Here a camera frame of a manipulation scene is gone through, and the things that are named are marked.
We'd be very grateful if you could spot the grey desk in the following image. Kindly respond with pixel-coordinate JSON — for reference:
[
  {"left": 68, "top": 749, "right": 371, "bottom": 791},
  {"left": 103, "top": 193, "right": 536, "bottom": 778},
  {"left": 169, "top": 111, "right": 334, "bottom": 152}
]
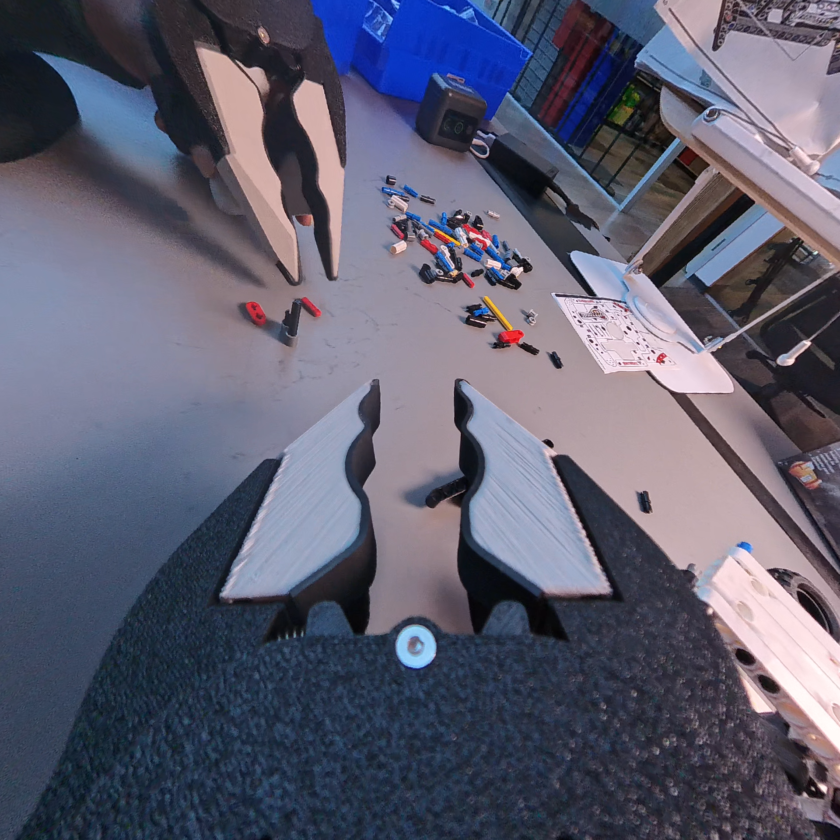
[{"left": 0, "top": 52, "right": 840, "bottom": 840}]

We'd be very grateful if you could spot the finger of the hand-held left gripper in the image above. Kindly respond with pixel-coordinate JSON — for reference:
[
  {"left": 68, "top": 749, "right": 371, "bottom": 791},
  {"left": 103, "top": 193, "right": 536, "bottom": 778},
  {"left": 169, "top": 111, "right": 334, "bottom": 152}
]
[
  {"left": 196, "top": 45, "right": 304, "bottom": 286},
  {"left": 290, "top": 79, "right": 347, "bottom": 282}
]

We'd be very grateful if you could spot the white book stand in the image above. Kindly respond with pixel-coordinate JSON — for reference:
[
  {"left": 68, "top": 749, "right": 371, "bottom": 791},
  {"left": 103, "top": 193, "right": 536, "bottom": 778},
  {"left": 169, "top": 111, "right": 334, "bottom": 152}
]
[{"left": 570, "top": 85, "right": 840, "bottom": 396}]

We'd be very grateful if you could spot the black wire rack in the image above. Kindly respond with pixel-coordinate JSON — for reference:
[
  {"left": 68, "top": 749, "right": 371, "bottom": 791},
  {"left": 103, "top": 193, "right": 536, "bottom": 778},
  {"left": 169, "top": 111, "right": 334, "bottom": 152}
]
[{"left": 489, "top": 0, "right": 698, "bottom": 199}]

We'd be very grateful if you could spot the toy instruction booklet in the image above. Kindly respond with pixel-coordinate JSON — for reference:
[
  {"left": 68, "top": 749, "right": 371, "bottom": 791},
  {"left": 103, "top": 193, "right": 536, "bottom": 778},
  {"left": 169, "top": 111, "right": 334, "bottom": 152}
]
[{"left": 637, "top": 0, "right": 840, "bottom": 160}]

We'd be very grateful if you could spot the black toy tyre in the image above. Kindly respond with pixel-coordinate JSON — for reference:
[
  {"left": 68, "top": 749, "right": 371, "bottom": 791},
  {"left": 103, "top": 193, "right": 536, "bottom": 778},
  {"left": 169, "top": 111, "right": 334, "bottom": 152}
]
[{"left": 768, "top": 567, "right": 840, "bottom": 642}]

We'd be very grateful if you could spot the black power adapter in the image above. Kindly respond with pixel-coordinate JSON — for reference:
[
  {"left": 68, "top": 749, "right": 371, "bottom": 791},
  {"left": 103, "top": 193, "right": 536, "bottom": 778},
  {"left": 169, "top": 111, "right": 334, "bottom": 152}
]
[{"left": 489, "top": 134, "right": 560, "bottom": 196}]

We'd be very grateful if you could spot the black box device with display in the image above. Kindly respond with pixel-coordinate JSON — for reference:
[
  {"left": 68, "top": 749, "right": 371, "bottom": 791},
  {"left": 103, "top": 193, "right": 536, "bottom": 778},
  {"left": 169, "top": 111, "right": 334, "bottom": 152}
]
[{"left": 415, "top": 73, "right": 488, "bottom": 153}]

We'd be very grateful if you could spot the toy truck chassis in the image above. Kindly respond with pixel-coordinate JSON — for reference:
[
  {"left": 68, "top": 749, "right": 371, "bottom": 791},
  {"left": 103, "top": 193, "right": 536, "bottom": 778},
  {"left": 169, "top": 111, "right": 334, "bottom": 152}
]
[{"left": 686, "top": 541, "right": 840, "bottom": 821}]

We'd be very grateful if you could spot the blue plastic bin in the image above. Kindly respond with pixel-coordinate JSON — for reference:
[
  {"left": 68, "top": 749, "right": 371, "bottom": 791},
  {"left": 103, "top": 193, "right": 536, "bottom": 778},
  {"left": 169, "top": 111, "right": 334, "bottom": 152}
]
[
  {"left": 308, "top": 0, "right": 368, "bottom": 76},
  {"left": 354, "top": 0, "right": 534, "bottom": 122}
]

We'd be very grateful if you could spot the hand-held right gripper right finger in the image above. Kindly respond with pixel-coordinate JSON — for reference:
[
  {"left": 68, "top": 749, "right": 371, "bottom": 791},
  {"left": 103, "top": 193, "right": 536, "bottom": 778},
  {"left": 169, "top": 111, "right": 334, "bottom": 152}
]
[{"left": 453, "top": 379, "right": 616, "bottom": 599}]

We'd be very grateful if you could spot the black adapter cable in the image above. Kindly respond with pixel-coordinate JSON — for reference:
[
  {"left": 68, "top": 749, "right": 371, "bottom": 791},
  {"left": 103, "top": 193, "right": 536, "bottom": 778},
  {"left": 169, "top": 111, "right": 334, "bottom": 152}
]
[{"left": 548, "top": 179, "right": 602, "bottom": 232}]

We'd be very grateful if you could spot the toy truck box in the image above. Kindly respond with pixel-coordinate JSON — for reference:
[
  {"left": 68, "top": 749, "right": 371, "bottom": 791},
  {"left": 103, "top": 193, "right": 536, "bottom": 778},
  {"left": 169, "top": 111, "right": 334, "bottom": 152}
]
[{"left": 777, "top": 441, "right": 840, "bottom": 559}]

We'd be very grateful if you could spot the white sticker sheet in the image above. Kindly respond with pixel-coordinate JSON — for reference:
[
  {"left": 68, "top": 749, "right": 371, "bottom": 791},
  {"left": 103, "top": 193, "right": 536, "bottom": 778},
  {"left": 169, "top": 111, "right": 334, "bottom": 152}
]
[{"left": 551, "top": 292, "right": 681, "bottom": 375}]

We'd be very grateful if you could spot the person's left forearm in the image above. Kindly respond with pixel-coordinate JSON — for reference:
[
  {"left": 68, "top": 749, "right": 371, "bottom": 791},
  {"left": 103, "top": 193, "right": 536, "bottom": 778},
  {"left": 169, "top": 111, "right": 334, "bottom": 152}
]
[{"left": 0, "top": 0, "right": 161, "bottom": 165}]

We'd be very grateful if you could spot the pile of small toy pieces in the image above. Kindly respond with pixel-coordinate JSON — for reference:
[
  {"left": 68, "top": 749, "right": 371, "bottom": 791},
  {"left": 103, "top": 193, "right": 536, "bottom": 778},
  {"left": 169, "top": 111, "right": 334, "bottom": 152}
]
[{"left": 381, "top": 174, "right": 565, "bottom": 370}]

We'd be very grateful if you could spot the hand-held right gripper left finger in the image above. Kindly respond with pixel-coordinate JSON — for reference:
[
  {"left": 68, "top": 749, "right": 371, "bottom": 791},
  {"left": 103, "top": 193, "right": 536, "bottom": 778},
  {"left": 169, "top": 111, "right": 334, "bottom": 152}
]
[{"left": 218, "top": 379, "right": 383, "bottom": 603}]

